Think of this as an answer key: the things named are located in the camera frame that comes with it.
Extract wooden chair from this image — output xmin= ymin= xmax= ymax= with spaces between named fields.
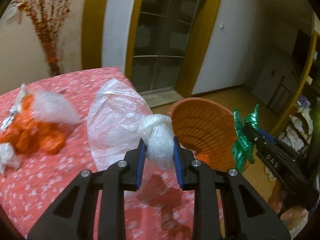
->
xmin=267 ymin=75 xmax=292 ymax=114

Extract glass sliding door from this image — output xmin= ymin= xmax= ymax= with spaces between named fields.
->
xmin=131 ymin=0 xmax=199 ymax=93

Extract red floral tablecloth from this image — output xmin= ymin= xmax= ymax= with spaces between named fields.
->
xmin=1 ymin=67 xmax=194 ymax=239

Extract person's right hand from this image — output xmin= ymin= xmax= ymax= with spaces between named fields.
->
xmin=268 ymin=181 xmax=309 ymax=222

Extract red berry branch vase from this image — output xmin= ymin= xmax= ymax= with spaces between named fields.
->
xmin=12 ymin=0 xmax=73 ymax=76

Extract green plastic bag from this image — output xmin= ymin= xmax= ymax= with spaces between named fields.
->
xmin=232 ymin=104 xmax=259 ymax=173

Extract cluttered metal storage rack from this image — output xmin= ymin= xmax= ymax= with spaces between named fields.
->
xmin=277 ymin=93 xmax=319 ymax=157

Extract clear plastic bag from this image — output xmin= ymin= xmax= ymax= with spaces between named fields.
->
xmin=31 ymin=90 xmax=81 ymax=125
xmin=87 ymin=78 xmax=174 ymax=171

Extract wooden shelf frame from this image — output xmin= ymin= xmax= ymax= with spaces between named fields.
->
xmin=271 ymin=28 xmax=320 ymax=137

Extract white wall switch plate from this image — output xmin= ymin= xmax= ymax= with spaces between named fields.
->
xmin=7 ymin=2 xmax=25 ymax=22

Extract white slippers on floor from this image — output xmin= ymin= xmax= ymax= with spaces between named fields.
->
xmin=264 ymin=166 xmax=277 ymax=183

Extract white paper bag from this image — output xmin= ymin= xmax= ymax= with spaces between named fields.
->
xmin=15 ymin=83 xmax=29 ymax=113

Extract white paw print bag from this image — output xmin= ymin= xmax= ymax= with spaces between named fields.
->
xmin=1 ymin=106 xmax=17 ymax=132

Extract orange lined waste basket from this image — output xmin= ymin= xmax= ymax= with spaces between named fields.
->
xmin=168 ymin=98 xmax=236 ymax=172

